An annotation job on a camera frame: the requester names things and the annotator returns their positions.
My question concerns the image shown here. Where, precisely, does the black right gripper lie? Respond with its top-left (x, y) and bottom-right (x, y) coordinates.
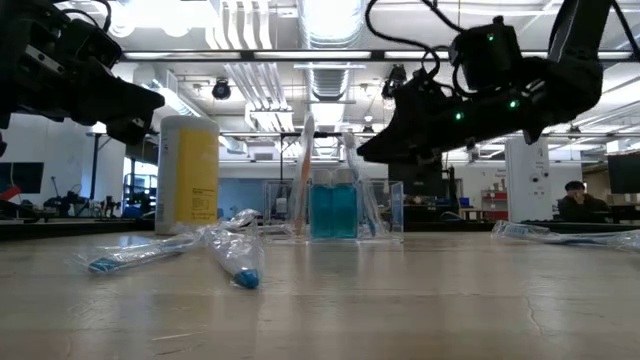
top-left (357, 69), bottom-right (541, 162)

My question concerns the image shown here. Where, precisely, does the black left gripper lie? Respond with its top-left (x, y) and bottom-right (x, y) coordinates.
top-left (0, 59), bottom-right (165, 146)

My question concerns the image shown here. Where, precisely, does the blue toothbrush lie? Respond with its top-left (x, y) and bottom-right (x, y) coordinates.
top-left (212, 208), bottom-right (262, 236)
top-left (606, 228), bottom-right (640, 255)
top-left (492, 221), bottom-right (621, 247)
top-left (204, 227), bottom-right (265, 291)
top-left (342, 130), bottom-right (389, 240)

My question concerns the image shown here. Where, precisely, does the clear acrylic organizer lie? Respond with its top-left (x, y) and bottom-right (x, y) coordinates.
top-left (262, 178), bottom-right (405, 244)

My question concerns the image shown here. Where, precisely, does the yellow canister white lid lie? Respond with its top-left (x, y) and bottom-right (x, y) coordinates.
top-left (154, 114), bottom-right (221, 236)

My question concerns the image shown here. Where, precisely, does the teal mouthwash bottle white cap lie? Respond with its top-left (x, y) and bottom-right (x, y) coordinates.
top-left (332, 168), bottom-right (359, 240)
top-left (308, 168), bottom-right (335, 240)

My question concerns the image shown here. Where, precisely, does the blue white pen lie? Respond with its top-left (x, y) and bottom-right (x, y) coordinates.
top-left (74, 229), bottom-right (209, 276)

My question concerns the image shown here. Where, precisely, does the black monitor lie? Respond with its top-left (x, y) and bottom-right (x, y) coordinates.
top-left (0, 161), bottom-right (45, 195)
top-left (389, 149), bottom-right (445, 201)
top-left (607, 152), bottom-right (640, 195)

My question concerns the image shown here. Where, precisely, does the black overhead rig bar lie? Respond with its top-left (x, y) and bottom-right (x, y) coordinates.
top-left (119, 48), bottom-right (640, 64)

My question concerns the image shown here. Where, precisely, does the black ceiling spotlight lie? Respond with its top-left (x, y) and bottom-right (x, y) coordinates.
top-left (211, 78), bottom-right (233, 101)

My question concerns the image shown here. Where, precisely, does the red shelf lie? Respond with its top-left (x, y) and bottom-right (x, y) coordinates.
top-left (480, 188), bottom-right (507, 222)

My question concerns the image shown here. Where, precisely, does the white pillar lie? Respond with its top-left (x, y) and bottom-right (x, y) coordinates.
top-left (504, 135), bottom-right (551, 224)

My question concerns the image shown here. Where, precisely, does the person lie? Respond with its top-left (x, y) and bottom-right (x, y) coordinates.
top-left (557, 180), bottom-right (612, 224)

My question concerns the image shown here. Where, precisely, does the black overhead rig camera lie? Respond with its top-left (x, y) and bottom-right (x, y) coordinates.
top-left (380, 63), bottom-right (407, 101)

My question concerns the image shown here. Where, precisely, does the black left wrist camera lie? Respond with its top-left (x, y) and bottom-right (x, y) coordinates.
top-left (62, 18), bottom-right (124, 70)

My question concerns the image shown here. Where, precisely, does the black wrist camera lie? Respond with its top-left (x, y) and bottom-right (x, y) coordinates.
top-left (62, 18), bottom-right (124, 70)
top-left (448, 15), bottom-right (524, 94)

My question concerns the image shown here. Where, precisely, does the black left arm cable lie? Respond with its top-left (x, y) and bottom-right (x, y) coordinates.
top-left (59, 0), bottom-right (112, 32)

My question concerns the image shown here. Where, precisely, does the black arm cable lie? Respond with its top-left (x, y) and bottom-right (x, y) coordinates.
top-left (59, 0), bottom-right (112, 32)
top-left (363, 0), bottom-right (469, 96)

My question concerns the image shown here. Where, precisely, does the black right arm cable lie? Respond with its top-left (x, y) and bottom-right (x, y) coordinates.
top-left (363, 0), bottom-right (469, 96)

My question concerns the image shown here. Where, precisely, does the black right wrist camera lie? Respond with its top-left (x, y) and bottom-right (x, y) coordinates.
top-left (448, 15), bottom-right (524, 94)

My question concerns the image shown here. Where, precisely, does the black aluminium table frame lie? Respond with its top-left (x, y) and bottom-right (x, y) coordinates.
top-left (0, 217), bottom-right (640, 242)

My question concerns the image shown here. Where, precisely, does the silver ceiling duct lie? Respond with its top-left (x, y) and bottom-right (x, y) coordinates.
top-left (297, 0), bottom-right (364, 104)

